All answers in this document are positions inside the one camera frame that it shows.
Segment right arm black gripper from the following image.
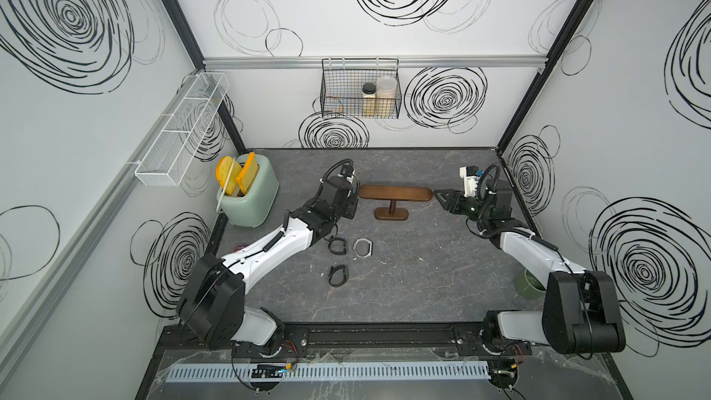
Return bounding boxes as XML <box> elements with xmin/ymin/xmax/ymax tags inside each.
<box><xmin>433</xmin><ymin>189</ymin><xmax>491</xmax><ymax>224</ymax></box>

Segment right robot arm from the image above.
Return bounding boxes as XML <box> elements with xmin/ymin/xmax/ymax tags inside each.
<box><xmin>433</xmin><ymin>179</ymin><xmax>626</xmax><ymax>355</ymax></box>

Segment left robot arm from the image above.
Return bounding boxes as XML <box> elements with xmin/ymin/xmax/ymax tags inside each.
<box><xmin>176</xmin><ymin>175</ymin><xmax>359</xmax><ymax>350</ymax></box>

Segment dark wooden watch stand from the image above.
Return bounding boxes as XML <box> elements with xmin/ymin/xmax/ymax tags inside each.
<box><xmin>358</xmin><ymin>185</ymin><xmax>433</xmax><ymax>221</ymax></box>

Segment black smart band watch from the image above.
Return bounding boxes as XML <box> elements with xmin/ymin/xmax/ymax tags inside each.
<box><xmin>328</xmin><ymin>264</ymin><xmax>350</xmax><ymax>288</ymax></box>

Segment mint green toaster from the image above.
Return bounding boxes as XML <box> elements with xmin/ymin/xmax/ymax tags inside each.
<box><xmin>218</xmin><ymin>154</ymin><xmax>279</xmax><ymax>228</ymax></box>

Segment orange sponge toast slice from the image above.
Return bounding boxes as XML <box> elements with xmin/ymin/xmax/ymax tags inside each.
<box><xmin>236</xmin><ymin>153</ymin><xmax>259</xmax><ymax>194</ymax></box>

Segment yellow sponge toast slice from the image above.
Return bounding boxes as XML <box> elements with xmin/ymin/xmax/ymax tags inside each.
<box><xmin>215</xmin><ymin>157</ymin><xmax>243</xmax><ymax>196</ymax></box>

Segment green bowl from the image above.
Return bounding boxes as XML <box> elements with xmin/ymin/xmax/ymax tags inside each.
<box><xmin>514</xmin><ymin>270</ymin><xmax>545</xmax><ymax>300</ymax></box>

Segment dark lid spice jar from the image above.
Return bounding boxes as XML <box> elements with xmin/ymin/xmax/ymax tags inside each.
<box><xmin>361</xmin><ymin>83</ymin><xmax>377</xmax><ymax>118</ymax></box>

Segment white lid plastic jar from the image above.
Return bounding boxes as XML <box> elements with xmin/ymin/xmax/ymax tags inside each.
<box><xmin>376</xmin><ymin>76</ymin><xmax>398</xmax><ymax>119</ymax></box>

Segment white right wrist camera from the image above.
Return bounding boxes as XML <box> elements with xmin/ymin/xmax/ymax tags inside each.
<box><xmin>459</xmin><ymin>166</ymin><xmax>483</xmax><ymax>197</ymax></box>

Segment black corrugated cable hose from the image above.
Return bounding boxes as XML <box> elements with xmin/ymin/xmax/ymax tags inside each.
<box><xmin>476</xmin><ymin>163</ymin><xmax>502</xmax><ymax>201</ymax></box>

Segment black wire wall basket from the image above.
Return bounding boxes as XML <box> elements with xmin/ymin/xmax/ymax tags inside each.
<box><xmin>318</xmin><ymin>57</ymin><xmax>403</xmax><ymax>120</ymax></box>

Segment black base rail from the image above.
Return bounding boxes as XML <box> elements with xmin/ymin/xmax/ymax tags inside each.
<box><xmin>154</xmin><ymin>320</ymin><xmax>607</xmax><ymax>359</ymax></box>

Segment white wire wall shelf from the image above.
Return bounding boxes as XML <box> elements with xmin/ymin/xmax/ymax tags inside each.
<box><xmin>134</xmin><ymin>71</ymin><xmax>230</xmax><ymax>187</ymax></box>

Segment grey slotted cable duct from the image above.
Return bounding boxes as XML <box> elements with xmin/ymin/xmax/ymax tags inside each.
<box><xmin>165</xmin><ymin>361</ymin><xmax>491</xmax><ymax>383</ymax></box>

